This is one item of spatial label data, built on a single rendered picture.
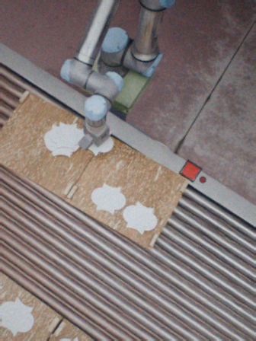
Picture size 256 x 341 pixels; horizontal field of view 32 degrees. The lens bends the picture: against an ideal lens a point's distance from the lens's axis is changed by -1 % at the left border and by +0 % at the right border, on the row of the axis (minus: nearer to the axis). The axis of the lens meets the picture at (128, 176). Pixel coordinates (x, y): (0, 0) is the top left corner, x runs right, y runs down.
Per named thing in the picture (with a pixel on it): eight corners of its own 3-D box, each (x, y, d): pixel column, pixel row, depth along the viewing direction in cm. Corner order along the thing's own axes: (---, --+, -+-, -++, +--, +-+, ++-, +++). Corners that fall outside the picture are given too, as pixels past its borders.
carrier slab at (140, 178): (108, 135, 196) (108, 134, 195) (189, 181, 192) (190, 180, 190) (65, 201, 186) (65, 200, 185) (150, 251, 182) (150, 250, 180)
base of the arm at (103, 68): (104, 48, 207) (104, 35, 198) (134, 58, 206) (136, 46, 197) (92, 74, 202) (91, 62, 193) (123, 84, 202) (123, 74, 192)
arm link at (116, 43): (108, 38, 197) (108, 19, 184) (135, 51, 196) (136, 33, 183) (95, 58, 194) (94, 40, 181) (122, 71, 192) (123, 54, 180)
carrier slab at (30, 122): (28, 92, 201) (28, 90, 199) (107, 134, 197) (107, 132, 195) (-16, 154, 190) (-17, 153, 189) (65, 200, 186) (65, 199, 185)
